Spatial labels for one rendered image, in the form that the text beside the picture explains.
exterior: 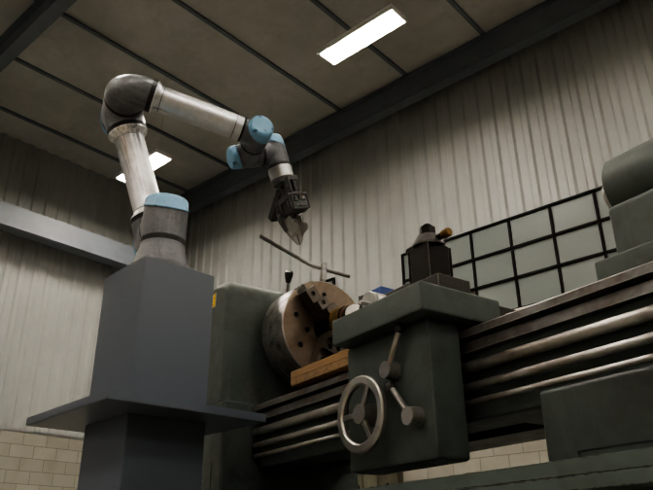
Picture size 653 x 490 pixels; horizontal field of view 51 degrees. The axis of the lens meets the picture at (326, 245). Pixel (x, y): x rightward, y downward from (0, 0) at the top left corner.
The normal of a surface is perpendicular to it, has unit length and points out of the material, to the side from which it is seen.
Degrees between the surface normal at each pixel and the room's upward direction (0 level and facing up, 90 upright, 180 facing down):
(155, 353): 90
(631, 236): 90
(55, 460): 90
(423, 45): 180
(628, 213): 90
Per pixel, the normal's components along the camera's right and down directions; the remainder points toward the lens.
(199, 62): 0.01, 0.91
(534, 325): -0.83, -0.22
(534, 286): -0.67, -0.30
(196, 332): 0.69, -0.31
